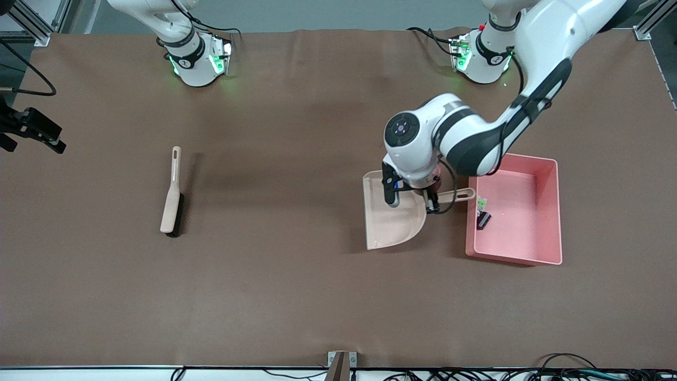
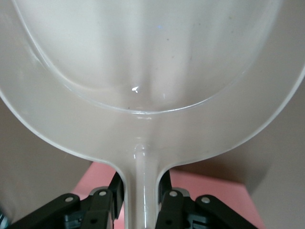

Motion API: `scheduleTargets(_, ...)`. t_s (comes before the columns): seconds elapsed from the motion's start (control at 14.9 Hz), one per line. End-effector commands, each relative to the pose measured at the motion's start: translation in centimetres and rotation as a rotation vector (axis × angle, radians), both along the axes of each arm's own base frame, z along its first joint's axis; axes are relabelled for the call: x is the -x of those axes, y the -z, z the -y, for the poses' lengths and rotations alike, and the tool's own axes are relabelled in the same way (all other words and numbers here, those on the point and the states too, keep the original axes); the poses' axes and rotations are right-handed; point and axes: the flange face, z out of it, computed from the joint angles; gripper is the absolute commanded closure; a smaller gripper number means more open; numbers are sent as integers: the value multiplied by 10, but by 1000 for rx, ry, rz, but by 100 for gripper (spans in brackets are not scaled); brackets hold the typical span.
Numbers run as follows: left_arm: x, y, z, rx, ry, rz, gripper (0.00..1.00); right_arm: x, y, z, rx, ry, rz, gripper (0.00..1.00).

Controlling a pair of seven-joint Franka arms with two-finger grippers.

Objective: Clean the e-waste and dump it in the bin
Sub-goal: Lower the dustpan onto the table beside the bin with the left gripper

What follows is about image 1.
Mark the thin black cable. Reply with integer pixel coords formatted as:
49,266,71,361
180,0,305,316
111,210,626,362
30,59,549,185
263,369,330,381

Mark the beige brush with black bristles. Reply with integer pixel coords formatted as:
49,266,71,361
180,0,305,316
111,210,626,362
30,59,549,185
160,146,185,238

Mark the beige plastic dustpan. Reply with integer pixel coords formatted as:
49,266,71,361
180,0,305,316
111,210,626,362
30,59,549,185
362,170,476,251

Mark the aluminium frame post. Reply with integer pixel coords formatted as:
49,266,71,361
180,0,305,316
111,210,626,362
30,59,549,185
0,0,72,48
632,0,677,41

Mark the metal table edge bracket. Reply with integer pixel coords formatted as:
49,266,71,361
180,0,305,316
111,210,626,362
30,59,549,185
326,351,358,381

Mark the pink plastic bin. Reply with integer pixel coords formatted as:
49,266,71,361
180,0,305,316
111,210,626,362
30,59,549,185
465,152,563,266

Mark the black base cable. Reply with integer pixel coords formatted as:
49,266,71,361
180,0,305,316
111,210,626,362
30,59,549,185
406,25,456,55
191,15,245,37

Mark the large arched black cable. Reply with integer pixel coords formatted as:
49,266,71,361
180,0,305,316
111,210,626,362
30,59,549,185
536,352,599,372

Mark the brown table mat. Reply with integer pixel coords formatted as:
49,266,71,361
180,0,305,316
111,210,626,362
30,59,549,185
0,28,677,369

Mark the black right base cable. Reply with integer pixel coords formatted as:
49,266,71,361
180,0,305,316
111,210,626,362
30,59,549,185
191,15,245,37

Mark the tangled black cable bundle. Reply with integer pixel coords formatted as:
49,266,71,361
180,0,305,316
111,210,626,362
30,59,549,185
381,365,677,381

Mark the black left base cable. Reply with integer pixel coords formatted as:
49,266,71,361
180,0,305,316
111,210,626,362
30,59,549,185
406,25,456,55

